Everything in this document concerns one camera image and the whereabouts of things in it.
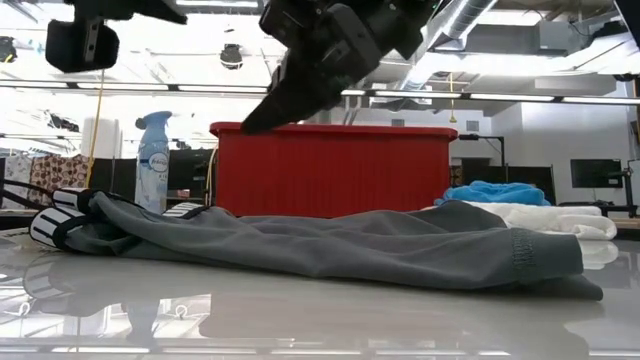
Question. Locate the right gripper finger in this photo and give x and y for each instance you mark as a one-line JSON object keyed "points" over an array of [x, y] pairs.
{"points": [[295, 100]]}

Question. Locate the red plastic laundry basket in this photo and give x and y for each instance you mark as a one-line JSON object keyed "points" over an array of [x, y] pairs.
{"points": [[325, 170]]}

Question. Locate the grey shorts with printed waistband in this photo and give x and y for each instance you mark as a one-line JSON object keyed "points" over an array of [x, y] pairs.
{"points": [[325, 245]]}

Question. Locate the blue garment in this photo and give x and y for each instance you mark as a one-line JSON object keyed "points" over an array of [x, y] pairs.
{"points": [[492, 192]]}

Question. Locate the white lace garment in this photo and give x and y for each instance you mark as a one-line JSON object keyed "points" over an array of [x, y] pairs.
{"points": [[565, 220]]}

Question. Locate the black round ceiling fixture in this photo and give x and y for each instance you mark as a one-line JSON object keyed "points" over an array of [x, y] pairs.
{"points": [[231, 56]]}

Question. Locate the ceiling light strip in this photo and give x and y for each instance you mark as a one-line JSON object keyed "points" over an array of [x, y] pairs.
{"points": [[525, 97], [150, 87]]}

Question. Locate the black ceiling-mounted box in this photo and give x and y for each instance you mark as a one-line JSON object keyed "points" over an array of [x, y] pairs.
{"points": [[7, 49]]}

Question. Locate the spray bottle with blue cap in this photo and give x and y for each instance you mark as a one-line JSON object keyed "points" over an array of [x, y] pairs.
{"points": [[152, 165]]}

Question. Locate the black partition panel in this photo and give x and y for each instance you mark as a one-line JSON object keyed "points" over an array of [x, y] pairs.
{"points": [[112, 175]]}

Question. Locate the brown patterned fabric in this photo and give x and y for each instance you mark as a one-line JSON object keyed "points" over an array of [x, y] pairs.
{"points": [[55, 172]]}

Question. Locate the black lamp stand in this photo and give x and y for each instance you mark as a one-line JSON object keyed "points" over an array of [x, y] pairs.
{"points": [[501, 155]]}

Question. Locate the black distant desk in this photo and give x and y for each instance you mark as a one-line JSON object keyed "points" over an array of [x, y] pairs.
{"points": [[617, 206]]}

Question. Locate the black wall screen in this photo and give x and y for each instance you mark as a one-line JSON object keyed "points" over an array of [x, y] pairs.
{"points": [[595, 173]]}

